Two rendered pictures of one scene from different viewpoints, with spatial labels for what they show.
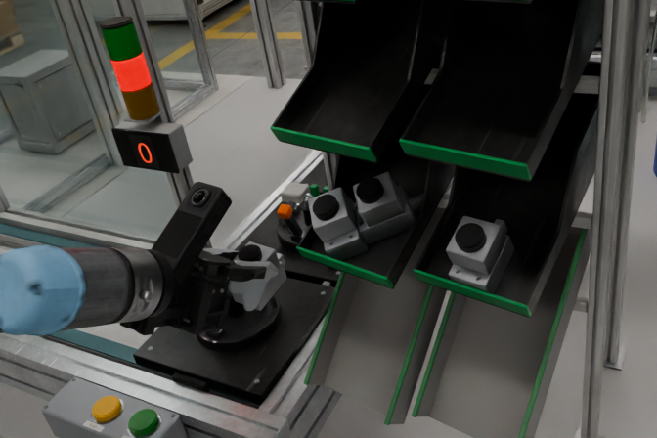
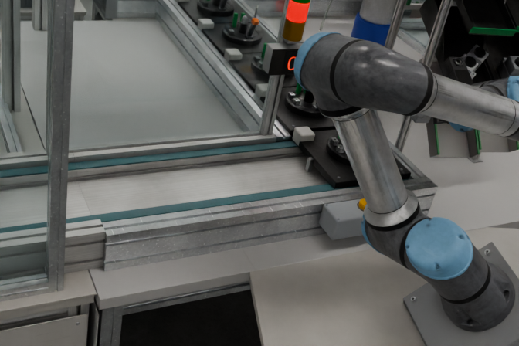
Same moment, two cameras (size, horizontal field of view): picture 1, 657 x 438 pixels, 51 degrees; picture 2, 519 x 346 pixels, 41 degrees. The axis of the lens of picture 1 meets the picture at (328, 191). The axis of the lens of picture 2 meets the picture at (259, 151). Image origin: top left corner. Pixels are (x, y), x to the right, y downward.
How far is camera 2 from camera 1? 1.83 m
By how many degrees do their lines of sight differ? 54
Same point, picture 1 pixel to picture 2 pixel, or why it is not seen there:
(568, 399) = not seen: hidden behind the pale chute
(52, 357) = (296, 203)
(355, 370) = (442, 144)
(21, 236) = (110, 164)
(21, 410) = (269, 252)
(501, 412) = (496, 138)
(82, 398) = (346, 208)
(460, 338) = not seen: hidden behind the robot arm
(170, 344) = (343, 172)
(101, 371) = (327, 198)
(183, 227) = (463, 75)
